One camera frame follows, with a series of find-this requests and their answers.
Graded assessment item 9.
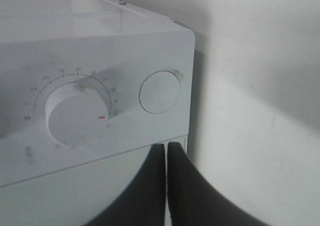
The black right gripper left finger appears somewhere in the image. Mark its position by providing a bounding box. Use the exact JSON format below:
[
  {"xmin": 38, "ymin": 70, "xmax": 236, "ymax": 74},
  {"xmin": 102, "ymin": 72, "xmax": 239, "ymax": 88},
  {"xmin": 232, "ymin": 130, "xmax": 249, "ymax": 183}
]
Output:
[{"xmin": 87, "ymin": 144, "xmax": 166, "ymax": 225}]

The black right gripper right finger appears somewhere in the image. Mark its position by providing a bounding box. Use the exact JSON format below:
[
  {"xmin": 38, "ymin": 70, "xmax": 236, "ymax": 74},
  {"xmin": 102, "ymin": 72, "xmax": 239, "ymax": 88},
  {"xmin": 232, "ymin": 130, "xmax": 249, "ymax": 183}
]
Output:
[{"xmin": 167, "ymin": 142, "xmax": 258, "ymax": 225}]

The white timer knob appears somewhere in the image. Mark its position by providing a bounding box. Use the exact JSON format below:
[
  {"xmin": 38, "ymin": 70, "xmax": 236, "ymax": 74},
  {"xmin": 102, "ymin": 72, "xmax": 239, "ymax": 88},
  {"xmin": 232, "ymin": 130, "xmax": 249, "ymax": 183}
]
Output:
[{"xmin": 44, "ymin": 83, "xmax": 109, "ymax": 146}]

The round white door-release button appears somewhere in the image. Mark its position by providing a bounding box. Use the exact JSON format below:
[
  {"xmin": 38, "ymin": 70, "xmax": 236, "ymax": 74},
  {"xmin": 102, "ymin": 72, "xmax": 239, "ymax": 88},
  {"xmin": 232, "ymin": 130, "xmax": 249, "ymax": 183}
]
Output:
[{"xmin": 138, "ymin": 70, "xmax": 181, "ymax": 114}]

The white microwave oven body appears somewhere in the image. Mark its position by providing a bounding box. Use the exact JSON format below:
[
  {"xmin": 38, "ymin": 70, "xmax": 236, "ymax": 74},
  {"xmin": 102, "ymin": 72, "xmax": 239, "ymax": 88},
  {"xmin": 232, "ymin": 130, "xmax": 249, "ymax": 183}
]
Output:
[{"xmin": 0, "ymin": 0, "xmax": 195, "ymax": 187}]

